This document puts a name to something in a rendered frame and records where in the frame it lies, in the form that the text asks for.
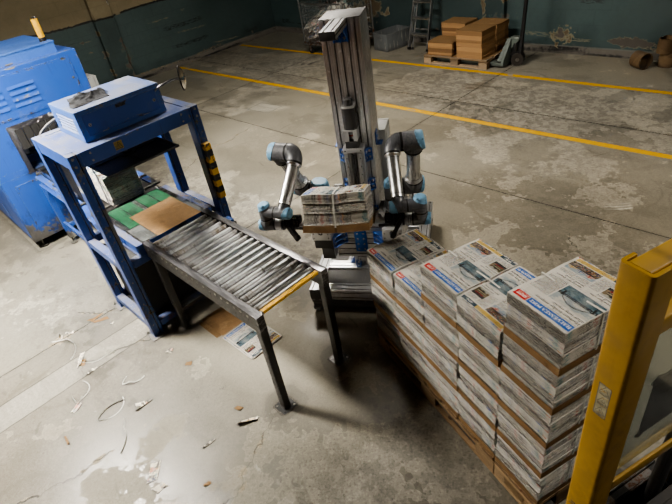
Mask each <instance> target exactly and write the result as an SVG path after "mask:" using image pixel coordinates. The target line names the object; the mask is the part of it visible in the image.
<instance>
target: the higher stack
mask: <svg viewBox="0 0 672 504"><path fill-rule="evenodd" d="M543 274H544V275H543ZM616 279H617V278H616V277H614V276H613V275H611V274H609V273H607V272H605V271H604V270H602V269H600V268H598V267H596V266H595V265H593V264H591V263H589V262H587V261H585V260H583V259H581V258H580V257H576V258H574V259H572V260H570V261H568V262H565V263H563V264H561V265H559V266H558V267H556V268H554V269H552V270H550V271H549V272H547V273H544V272H541V276H538V277H536V278H534V279H531V280H529V281H527V282H525V283H523V284H521V285H519V286H517V287H515V288H513V289H511V290H510V291H508V292H507V300H506V302H507V305H506V306H507V307H506V309H507V313H506V316H507V317H506V323H505V326H506V327H507V328H508V329H509V330H511V331H512V332H513V333H514V334H515V335H517V336H518V337H519V338H520V339H522V340H523V341H524V342H525V343H526V344H528V345H529V346H530V347H531V348H533V349H534V350H535V351H536V352H538V353H539V354H540V355H541V356H543V357H544V358H545V359H546V360H548V361H549V362H550V363H552V364H553V365H554V366H555V367H557V368H558V369H559V370H560V369H561V368H563V367H565V366H566V365H568V364H570V363H571V362H573V361H575V360H576V359H578V358H580V357H581V356H583V355H585V354H586V353H588V352H590V351H591V350H593V349H595V348H596V349H597V348H598V346H600V345H601V344H602V341H603V337H604V332H605V328H606V323H607V319H608V314H609V310H610V306H611V301H612V297H613V292H614V288H615V284H616ZM503 337H504V338H503V340H504V341H503V344H502V345H503V346H502V348H503V349H502V350H503V351H502V354H503V355H504V356H503V362H502V363H503V364H502V365H503V366H504V367H506V368H507V369H508V370H509V371H510V372H511V373H512V374H513V375H514V376H515V377H516V378H518V379H519V380H520V381H521V382H522V383H523V384H524V385H525V386H526V387H527V388H529V389H530V390H531V391H532V392H533V393H534V394H535V395H536V396H537V397H539V398H540V399H541V400H542V401H543V402H544V403H545V404H547V405H548V406H549V407H550V408H551V409H552V410H553V409H554V408H556V407H557V406H559V405H561V404H562V403H564V402H566V401H567V400H569V399H571V398H572V397H574V396H575V395H577V394H578V393H580V392H581V391H583V390H584V389H586V388H587V389H588V388H589V386H591V385H592V384H593V381H594V376H595V372H596V367H597V363H598V359H599V354H600V352H599V353H597V354H596V355H594V356H592V357H591V358H589V359H588V360H586V361H584V362H583V363H581V364H579V365H578V366H576V367H574V368H573V369H571V370H569V371H568V372H566V373H564V374H563V375H561V376H559V377H557V376H556V375H555V374H554V373H552V372H551V371H550V370H549V369H547V368H546V367H545V366H544V365H543V364H541V363H540V362H539V361H538V360H536V359H535V358H534V357H533V356H532V355H530V354H529V353H528V352H527V351H525V350H524V349H523V348H522V347H520V346H519V345H518V344H517V343H516V342H514V341H513V340H512V339H511V338H509V337H508V336H507V335H506V334H504V335H503ZM596 349H595V350H596ZM500 379H501V381H500V382H501V387H500V388H499V389H500V390H499V398H500V400H501V401H502V402H503V403H504V404H505V405H506V406H507V407H508V408H510V409H511V410H512V411H513V412H514V413H515V414H516V415H517V416H518V417H519V418H520V419H521V420H522V421H523V422H524V423H525V424H526V425H527V426H528V427H529V428H530V429H532V430H533V431H534V432H535V433H536V434H537V435H538V436H539V437H540V438H541V439H542V440H543V441H544V442H545V443H546V447H547V444H548V443H549V442H551V441H552V440H554V439H555V438H557V437H558V436H560V435H561V434H563V433H564V432H565V431H567V430H568V429H570V428H571V427H573V426H574V425H576V424H577V423H578V424H580V421H582V420H583V419H585V416H586V412H587V407H588V403H589V398H590V394H591V392H589V393H587V394H586V395H584V396H583V397H581V398H579V399H578V400H576V401H575V402H573V403H571V404H570V405H568V406H567V407H565V408H564V409H562V410H560V411H559V412H557V413H556V414H554V415H550V414H549V413H547V412H546V411H545V410H544V409H543V408H542V407H541V406H540V405H539V404H537V403H536V402H535V401H534V400H533V399H532V398H531V397H530V396H529V395H528V394H526V393H525V392H524V391H523V390H522V389H521V388H520V387H519V386H518V385H517V384H515V383H514V382H513V381H512V380H511V379H510V378H509V377H508V376H507V375H506V374H504V373H503V372H502V371H501V372H500ZM587 389H586V390H587ZM498 406H499V407H498V408H499V410H498V411H499V412H498V418H497V419H498V420H499V422H498V425H499V426H498V429H499V430H500V431H501V432H502V433H503V434H504V436H505V437H506V438H507V439H508V440H509V441H510V442H511V443H512V444H513V445H514V446H515V447H516V448H517V449H518V451H519V452H520V453H521V454H522V455H523V456H524V457H525V458H526V459H527V460H528V461H529V462H530V463H531V464H532V465H533V466H534V467H535V468H536V469H537V470H538V471H539V472H540V473H541V474H542V473H544V472H545V471H547V470H548V469H550V468H552V467H553V466H555V465H556V464H558V463H559V462H561V461H562V460H563V459H565V458H566V457H568V456H569V455H571V454H572V455H573V454H574V452H575V451H577V450H578V447H579V442H580V438H581V434H582V429H583V425H584V424H583V425H582V426H580V427H579V428H577V429H576V430H574V431H573V432H571V433H570V434H568V435H567V436H565V437H564V438H562V439H561V440H560V441H558V442H557V443H555V444H554V445H552V446H551V447H549V448H548V449H546V450H545V449H544V448H543V447H542V446H541V445H540V444H539V443H538V442H537V441H536V440H535V439H534V438H533V437H532V436H531V435H530V434H529V433H528V432H527V431H526V430H525V429H524V428H523V427H522V426H521V425H520V424H519V423H518V422H517V421H516V420H514V419H513V418H512V417H511V416H510V415H509V414H508V413H507V412H506V411H505V410H504V409H503V408H502V407H501V406H500V405H498ZM495 455H496V457H497V458H498V459H499V460H500V461H501V462H502V463H503V464H504V465H505V466H506V468H507V469H508V470H509V471H510V472H511V473H512V474H513V475H514V476H515V477H516V479H517V480H518V481H519V482H520V483H521V484H522V485H523V486H524V487H525V489H526V490H527V491H528V492H529V493H530V494H531V495H532V496H533V497H534V499H535V500H536V501H538V500H540V499H541V498H543V497H544V496H545V495H547V494H548V493H550V492H551V491H553V490H554V489H555V488H557V487H558V486H560V485H561V484H562V483H564V482H565V481H566V482H567V481H568V479H569V478H571V477H572V473H573V469H574V464H575V460H576V456H577V455H576V456H575V457H573V458H572V459H570V460H569V461H567V462H566V463H564V464H563V465H561V466H560V467H558V468H557V469H555V470H554V471H552V472H551V473H549V474H548V475H546V476H545V477H543V478H541V479H540V478H539V477H538V476H537V475H536V474H535V473H534V472H533V471H532V470H531V469H530V468H529V467H528V465H527V464H526V463H525V462H524V461H523V460H522V459H521V458H520V457H519V456H518V455H517V454H516V453H515V452H514V451H513V450H512V449H511V447H510V446H509V445H508V444H507V443H506V442H505V441H504V440H503V439H502V438H501V437H500V436H499V435H497V447H496V448H495ZM494 465H495V466H494V476H495V477H496V478H497V479H498V480H499V482H500V483H501V484H502V485H503V486H504V487H505V488H506V490H507V491H508V492H509V493H510V494H511V495H512V496H513V498H514V499H515V500H516V501H517V502H518V503H519V504H535V503H534V502H533V501H532V500H531V499H530V498H529V497H528V496H527V495H526V493H525V492H524V491H523V490H522V489H521V488H520V487H519V486H518V485H517V484H516V482H515V481H514V480H513V479H512V478H511V477H510V476H509V475H508V474H507V473H506V471H505V470H504V469H503V468H502V467H501V466H500V465H499V464H498V463H497V462H496V460H495V462H494ZM569 487H570V482H569V483H568V484H567V485H565V486H564V487H562V488H561V489H560V490H558V491H557V492H555V493H554V494H552V495H551V496H550V497H548V498H547V499H545V500H544V501H543V502H541V503H540V504H544V503H545V502H547V501H548V500H549V499H551V500H552V501H553V502H554V503H555V504H559V503H561V502H562V501H563V500H565V499H566V498H567V495H568V491H569Z"/></svg>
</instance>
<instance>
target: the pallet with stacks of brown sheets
mask: <svg viewBox="0 0 672 504"><path fill-rule="evenodd" d="M508 24H509V19H507V18H482V19H480V20H478V19H477V17H452V18H450V19H448V20H445V21H443V22H441V26H442V27H441V28H442V35H439V36H437V37H435V38H433V39H431V40H429V41H428V53H426V54H424V63H427V64H436V65H446V66H455V67H464V68H474V69H483V70H487V69H489V68H490V61H492V60H493V59H498V58H499V56H500V53H501V51H502V49H503V47H504V45H505V43H506V40H507V38H509V37H508ZM434 57H436V58H438V57H439V58H449V59H450V63H449V62H439V61H434ZM461 60H470V61H478V63H479V64H478V65H468V64H461Z"/></svg>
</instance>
